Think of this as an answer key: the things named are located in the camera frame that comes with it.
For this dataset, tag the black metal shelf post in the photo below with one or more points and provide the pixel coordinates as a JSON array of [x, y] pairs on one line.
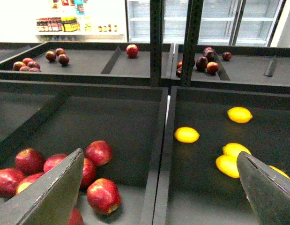
[[156, 26]]

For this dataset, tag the black fruit display tray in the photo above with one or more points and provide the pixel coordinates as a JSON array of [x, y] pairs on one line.
[[61, 117], [206, 129]]

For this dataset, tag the yellow lemon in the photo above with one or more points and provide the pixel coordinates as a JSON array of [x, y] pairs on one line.
[[228, 165], [279, 171], [186, 135], [233, 149], [239, 115]]

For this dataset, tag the shelf of bottles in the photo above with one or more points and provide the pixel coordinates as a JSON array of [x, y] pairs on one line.
[[82, 20]]

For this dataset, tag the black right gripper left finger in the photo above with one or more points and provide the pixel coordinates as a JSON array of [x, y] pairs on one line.
[[50, 199]]

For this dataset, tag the red apple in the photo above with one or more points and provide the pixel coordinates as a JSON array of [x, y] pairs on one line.
[[28, 181], [53, 160], [103, 196], [9, 181], [29, 161], [132, 50], [88, 174], [99, 152]]

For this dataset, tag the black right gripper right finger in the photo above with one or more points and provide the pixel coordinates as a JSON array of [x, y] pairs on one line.
[[267, 190]]

